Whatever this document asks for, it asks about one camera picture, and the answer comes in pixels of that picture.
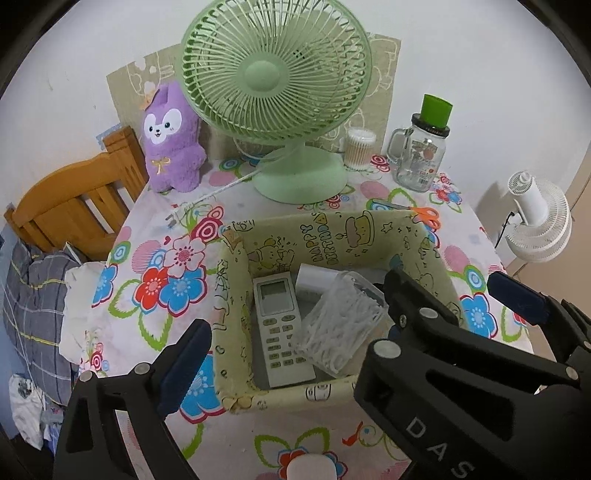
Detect white patterned cloth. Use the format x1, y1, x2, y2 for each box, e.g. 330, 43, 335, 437
8, 373, 47, 450

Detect cotton swab container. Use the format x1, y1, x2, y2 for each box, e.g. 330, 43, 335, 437
345, 128, 377, 169

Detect white rounded object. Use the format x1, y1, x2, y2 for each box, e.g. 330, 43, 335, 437
286, 455, 335, 480

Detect clear floss pick box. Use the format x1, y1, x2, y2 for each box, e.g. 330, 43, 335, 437
290, 271, 389, 376

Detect white charger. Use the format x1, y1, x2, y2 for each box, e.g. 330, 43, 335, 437
295, 263, 352, 298

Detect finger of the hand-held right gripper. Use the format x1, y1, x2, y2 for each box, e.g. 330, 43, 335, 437
383, 267, 462, 344
487, 271, 591, 384

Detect purple plush toy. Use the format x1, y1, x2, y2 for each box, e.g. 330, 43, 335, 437
139, 79, 207, 193

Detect glass mug jar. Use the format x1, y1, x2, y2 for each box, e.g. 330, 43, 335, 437
385, 113, 451, 193

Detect white remote control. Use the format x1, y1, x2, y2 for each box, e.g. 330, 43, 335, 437
252, 272, 317, 388

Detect black power cable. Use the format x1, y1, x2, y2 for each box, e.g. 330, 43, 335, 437
495, 210, 518, 247

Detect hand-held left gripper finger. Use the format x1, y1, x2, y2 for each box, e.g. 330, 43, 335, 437
53, 318, 213, 480

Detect floral tablecloth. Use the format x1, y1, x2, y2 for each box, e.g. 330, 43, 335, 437
76, 154, 536, 480

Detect green desk fan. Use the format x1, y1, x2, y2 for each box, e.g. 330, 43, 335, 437
180, 0, 374, 205

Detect orange handled scissors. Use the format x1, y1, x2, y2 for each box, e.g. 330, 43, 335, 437
372, 198, 441, 230

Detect white fan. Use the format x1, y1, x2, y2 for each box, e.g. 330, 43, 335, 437
503, 170, 573, 264

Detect white fan cable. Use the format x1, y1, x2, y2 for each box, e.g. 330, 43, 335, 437
164, 161, 273, 229

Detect green plastic cup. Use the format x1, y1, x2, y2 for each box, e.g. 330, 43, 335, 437
419, 93, 454, 127

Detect cartoon print fabric storage box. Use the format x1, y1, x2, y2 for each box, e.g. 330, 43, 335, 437
215, 210, 462, 416

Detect grey plaid blanket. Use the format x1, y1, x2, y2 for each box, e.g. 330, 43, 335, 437
0, 237, 86, 407

